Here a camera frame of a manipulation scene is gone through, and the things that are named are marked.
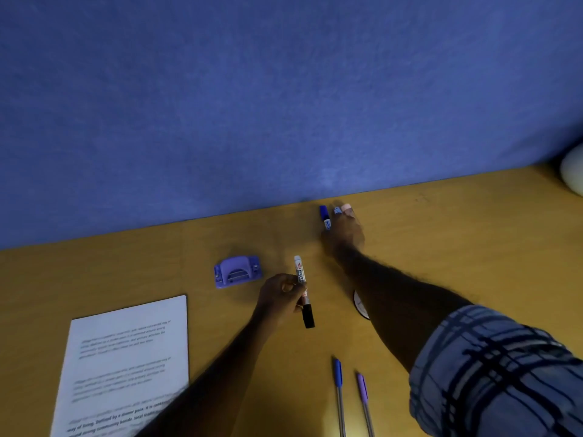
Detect person's right hand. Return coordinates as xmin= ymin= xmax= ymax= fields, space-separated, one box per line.
xmin=320 ymin=213 xmax=366 ymax=261

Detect person's left hand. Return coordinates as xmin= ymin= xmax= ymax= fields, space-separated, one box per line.
xmin=253 ymin=273 xmax=310 ymax=324

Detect white marker with black cap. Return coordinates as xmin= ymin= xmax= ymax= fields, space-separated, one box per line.
xmin=294 ymin=255 xmax=316 ymax=329

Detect person's left forearm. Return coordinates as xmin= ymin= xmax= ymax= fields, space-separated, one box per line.
xmin=135 ymin=309 xmax=285 ymax=437

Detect person's right forearm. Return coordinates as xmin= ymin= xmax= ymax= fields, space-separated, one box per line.
xmin=332 ymin=246 xmax=474 ymax=374

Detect blue hole punch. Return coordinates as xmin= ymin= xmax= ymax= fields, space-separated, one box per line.
xmin=213 ymin=256 xmax=264 ymax=289

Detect white round disc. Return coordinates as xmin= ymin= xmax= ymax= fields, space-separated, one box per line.
xmin=353 ymin=290 xmax=371 ymax=320

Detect blue ballpoint pen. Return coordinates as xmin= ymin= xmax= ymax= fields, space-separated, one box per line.
xmin=332 ymin=357 xmax=347 ymax=437

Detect purple ballpoint pen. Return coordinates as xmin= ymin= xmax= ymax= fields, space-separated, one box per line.
xmin=356 ymin=372 xmax=376 ymax=437

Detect printed white paper sheet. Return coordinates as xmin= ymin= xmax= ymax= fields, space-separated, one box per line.
xmin=49 ymin=295 xmax=190 ymax=437

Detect plaid shirt sleeve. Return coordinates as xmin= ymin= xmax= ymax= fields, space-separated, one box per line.
xmin=408 ymin=305 xmax=583 ymax=437

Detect white rounded object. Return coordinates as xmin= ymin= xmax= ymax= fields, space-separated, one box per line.
xmin=560 ymin=142 xmax=583 ymax=197

